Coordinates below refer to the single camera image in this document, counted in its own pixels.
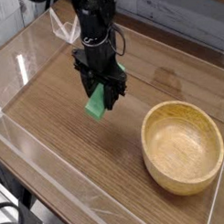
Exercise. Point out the clear acrylic corner bracket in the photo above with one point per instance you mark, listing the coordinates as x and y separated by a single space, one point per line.
70 32

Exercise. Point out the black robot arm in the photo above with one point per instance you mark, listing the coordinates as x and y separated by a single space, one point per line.
102 42

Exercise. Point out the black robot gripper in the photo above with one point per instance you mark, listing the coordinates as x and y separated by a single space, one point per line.
97 60

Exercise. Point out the brown wooden bowl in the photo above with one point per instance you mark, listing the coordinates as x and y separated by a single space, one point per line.
183 149

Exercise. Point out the black metal table bracket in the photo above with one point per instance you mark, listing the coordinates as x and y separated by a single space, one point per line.
29 216

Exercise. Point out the green rectangular block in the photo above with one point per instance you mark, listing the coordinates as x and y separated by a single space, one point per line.
95 104

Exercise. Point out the clear acrylic tray wall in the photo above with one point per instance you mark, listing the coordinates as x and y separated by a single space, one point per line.
61 186

